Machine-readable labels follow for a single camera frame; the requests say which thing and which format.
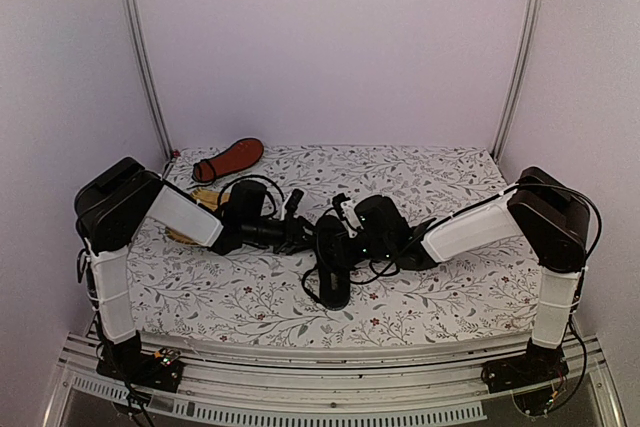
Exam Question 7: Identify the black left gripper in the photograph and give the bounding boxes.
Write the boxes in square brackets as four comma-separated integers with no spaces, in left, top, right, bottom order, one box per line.
[243,213,329,256]

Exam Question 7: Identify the black shoe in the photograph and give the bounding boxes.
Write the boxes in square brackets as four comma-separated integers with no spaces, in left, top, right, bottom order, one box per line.
[314,215,351,311]

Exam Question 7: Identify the black shoelace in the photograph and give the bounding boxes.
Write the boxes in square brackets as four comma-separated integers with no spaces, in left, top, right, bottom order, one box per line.
[301,231,331,304]

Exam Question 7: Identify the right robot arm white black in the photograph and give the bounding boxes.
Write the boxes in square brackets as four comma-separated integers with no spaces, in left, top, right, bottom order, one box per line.
[333,167,602,383]

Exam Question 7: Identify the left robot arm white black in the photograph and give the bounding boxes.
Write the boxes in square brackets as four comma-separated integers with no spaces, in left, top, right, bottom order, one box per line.
[74,157,314,381]

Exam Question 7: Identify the woven bamboo tray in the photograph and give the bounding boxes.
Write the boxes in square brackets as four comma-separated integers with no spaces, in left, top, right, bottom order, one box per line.
[165,188,230,246]

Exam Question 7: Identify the red-soled shoe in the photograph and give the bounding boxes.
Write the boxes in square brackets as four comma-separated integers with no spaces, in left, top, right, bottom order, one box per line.
[192,138,264,184]

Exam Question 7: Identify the floral tablecloth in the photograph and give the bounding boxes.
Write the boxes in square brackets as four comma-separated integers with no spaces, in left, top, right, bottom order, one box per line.
[126,145,542,349]

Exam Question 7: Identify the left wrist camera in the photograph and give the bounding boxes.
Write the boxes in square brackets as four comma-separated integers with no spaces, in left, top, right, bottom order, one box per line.
[280,188,304,220]

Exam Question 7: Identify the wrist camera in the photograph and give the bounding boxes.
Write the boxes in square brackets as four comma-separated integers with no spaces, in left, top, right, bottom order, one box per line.
[332,193,362,238]
[280,188,304,220]

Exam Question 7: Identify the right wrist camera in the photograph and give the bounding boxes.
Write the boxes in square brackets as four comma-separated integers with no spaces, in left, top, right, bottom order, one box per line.
[332,193,362,238]

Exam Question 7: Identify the front aluminium rail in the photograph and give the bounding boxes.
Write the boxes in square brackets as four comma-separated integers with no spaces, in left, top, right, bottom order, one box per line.
[42,336,626,427]

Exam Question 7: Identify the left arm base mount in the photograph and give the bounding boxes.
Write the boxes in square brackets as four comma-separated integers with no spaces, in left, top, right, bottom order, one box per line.
[96,344,185,393]

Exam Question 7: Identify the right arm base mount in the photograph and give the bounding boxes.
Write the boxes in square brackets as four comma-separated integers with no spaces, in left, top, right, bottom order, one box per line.
[480,342,569,393]

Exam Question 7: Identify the right aluminium frame post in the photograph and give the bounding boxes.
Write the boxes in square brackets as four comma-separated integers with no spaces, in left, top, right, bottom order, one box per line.
[491,0,542,164]

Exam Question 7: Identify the aluminium frame post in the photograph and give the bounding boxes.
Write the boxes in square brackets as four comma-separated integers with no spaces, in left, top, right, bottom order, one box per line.
[491,0,542,164]
[122,0,174,160]

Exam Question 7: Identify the left aluminium frame post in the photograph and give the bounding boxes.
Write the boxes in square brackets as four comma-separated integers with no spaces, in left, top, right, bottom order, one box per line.
[122,0,174,160]

